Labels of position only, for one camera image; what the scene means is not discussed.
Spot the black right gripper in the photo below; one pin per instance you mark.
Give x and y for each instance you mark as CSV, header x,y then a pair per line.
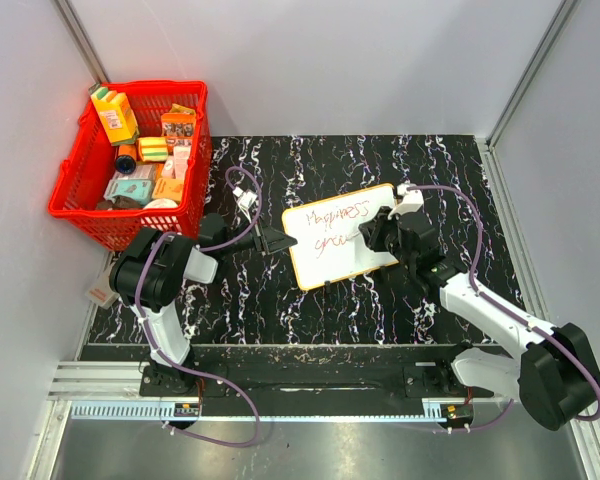
x,y
373,230

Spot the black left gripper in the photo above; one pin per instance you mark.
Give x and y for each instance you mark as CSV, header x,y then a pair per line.
x,y
271,240

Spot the white board with orange frame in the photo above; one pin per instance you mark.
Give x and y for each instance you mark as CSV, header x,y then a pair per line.
x,y
322,254

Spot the white red marker pen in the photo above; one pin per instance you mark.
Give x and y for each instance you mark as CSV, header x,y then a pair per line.
x,y
353,236

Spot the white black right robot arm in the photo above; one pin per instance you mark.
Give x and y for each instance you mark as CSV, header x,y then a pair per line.
x,y
550,370

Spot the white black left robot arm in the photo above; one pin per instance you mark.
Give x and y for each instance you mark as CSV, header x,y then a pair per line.
x,y
149,273

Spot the orange small packet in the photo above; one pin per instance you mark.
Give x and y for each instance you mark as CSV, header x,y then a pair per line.
x,y
169,188

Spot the pink white carton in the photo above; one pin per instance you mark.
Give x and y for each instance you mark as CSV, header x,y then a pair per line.
x,y
176,164

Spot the teal snack box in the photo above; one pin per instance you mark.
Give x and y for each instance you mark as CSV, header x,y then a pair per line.
x,y
138,190

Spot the orange snack box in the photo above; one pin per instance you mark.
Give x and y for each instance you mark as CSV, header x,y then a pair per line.
x,y
178,125

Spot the yellow green sponge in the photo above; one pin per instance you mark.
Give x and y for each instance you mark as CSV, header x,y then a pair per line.
x,y
152,149

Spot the orange black bottle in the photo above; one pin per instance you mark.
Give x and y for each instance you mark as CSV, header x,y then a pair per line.
x,y
126,159

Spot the pink white small box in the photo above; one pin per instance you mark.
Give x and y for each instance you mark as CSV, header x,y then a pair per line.
x,y
100,293

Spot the red plastic shopping basket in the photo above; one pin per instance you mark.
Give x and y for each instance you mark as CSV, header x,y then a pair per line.
x,y
84,175

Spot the yellow juice carton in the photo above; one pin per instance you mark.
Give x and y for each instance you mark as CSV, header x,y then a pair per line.
x,y
116,115

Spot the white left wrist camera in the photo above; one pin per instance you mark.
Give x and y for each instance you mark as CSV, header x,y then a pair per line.
x,y
245,199

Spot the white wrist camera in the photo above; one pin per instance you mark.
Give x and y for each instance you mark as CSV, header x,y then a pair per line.
x,y
409,199
245,199

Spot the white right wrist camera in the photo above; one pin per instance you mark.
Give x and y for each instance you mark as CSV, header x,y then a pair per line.
x,y
409,199

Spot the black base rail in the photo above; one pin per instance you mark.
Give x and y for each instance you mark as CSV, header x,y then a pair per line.
x,y
409,371

